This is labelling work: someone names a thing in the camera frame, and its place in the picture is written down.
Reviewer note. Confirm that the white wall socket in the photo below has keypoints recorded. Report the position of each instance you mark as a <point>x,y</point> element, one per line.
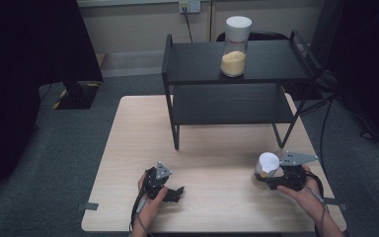
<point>189,5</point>

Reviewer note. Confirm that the black chair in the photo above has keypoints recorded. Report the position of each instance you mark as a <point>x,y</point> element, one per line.
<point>266,35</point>

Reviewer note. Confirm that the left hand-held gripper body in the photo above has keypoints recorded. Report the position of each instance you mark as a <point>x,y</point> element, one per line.
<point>156,181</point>

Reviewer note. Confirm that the dark curtain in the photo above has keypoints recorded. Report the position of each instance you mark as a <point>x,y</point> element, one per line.
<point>368,59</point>
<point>19,82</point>

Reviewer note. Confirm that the grey tape strip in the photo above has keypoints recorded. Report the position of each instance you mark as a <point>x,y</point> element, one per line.
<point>341,206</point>
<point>90,206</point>

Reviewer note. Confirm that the black stand base striped tape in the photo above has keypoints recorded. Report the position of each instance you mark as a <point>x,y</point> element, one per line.
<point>79,97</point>

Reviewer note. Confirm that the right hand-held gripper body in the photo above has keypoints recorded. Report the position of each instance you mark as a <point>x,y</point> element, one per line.
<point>291,174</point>

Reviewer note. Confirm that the person's right hand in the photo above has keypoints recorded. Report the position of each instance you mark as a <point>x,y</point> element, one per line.
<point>304,197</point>

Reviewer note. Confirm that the black two-tier shelf rack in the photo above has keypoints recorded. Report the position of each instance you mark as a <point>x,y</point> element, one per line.
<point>233,98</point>

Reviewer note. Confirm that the glass jar with white lid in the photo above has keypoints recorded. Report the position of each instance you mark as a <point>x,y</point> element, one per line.
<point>267,164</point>
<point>236,46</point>

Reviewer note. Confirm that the person's left hand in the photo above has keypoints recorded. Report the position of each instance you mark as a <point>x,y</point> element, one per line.
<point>151,207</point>

